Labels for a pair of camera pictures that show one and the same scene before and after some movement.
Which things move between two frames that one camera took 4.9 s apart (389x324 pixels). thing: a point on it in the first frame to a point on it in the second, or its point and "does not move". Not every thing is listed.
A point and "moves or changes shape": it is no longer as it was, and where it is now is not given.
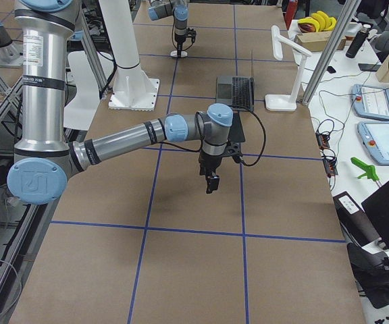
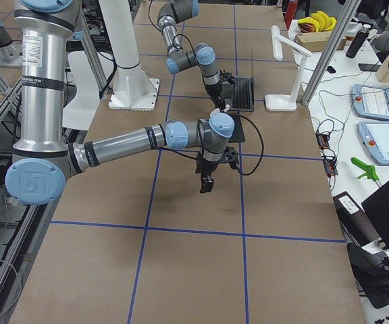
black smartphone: x=369 y=67 does not move
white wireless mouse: x=174 y=54 moves or changes shape
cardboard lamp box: x=318 y=41 does not move
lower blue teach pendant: x=385 y=143 does not move
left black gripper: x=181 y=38 to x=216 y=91
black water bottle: x=357 y=41 does not move
